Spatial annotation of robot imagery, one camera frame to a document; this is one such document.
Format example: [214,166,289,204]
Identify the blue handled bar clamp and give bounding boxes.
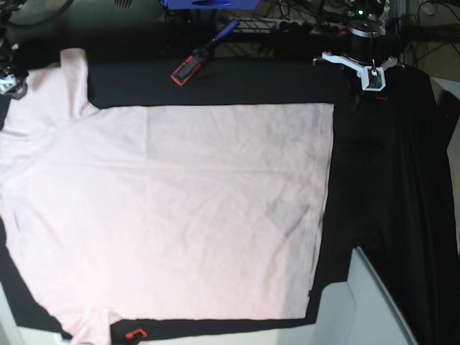
[170,19,239,86]

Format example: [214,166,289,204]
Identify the black table cloth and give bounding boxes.
[0,53,460,345]

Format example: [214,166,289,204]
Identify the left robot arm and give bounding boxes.
[313,9,402,92]

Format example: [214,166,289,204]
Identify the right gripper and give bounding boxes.
[1,39,28,100]

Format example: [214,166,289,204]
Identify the red clamp at right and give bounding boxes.
[374,92,389,101]

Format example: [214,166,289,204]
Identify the blue plastic box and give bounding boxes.
[160,0,259,10]

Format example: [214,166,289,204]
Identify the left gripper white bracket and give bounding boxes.
[313,52,400,91]

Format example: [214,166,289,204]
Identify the small red black clamp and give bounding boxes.
[124,328,148,343]

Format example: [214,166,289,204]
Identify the light pink T-shirt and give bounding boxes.
[1,48,334,344]

